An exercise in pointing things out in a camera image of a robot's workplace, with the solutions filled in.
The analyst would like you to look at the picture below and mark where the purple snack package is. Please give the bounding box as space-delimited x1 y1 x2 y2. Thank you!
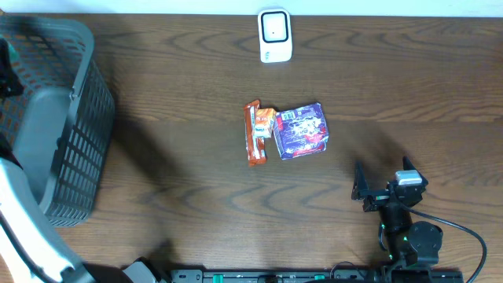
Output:
273 102 329 160

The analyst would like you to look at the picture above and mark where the orange snack bar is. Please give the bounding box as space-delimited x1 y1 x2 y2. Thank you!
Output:
244 100 267 167

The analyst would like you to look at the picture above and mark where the small orange white packet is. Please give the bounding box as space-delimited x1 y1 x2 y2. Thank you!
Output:
252 108 277 138

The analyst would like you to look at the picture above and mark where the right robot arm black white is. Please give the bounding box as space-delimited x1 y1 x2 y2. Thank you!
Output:
351 157 443 282

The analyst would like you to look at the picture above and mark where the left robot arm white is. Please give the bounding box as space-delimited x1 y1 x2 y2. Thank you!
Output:
1 31 115 282

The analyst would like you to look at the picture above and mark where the grey plastic mesh basket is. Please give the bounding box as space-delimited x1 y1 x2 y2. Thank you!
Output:
1 16 116 226

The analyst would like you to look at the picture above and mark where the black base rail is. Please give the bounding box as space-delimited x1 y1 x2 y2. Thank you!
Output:
97 266 464 283

